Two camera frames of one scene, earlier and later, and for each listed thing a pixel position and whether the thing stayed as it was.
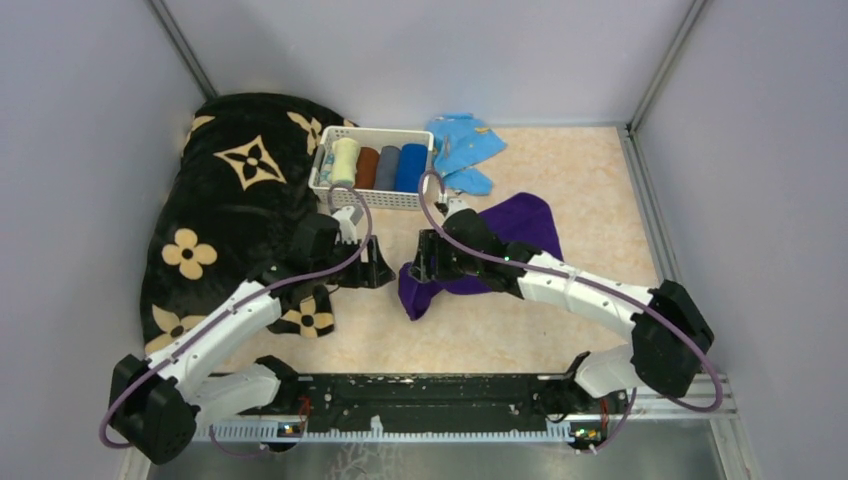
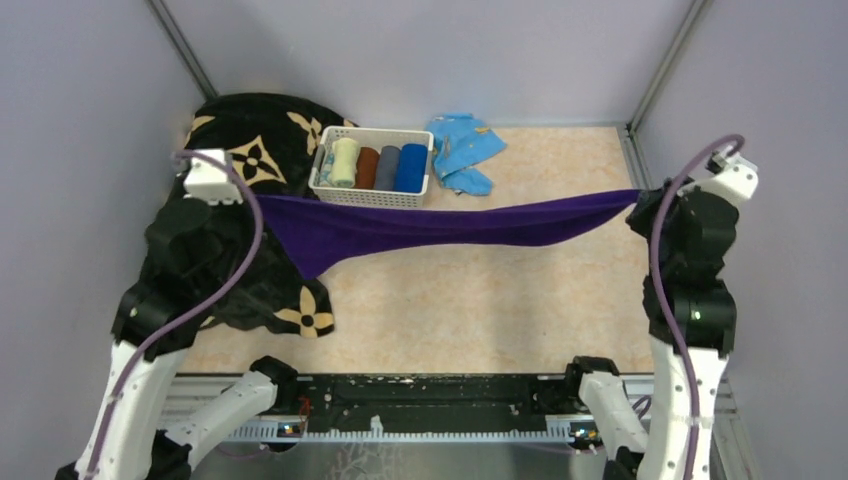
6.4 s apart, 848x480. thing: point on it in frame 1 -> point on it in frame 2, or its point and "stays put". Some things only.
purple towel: [514, 218] -> [317, 231]
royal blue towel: [412, 161] stays put
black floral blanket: [225, 221] stays put
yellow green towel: [344, 167] stays put
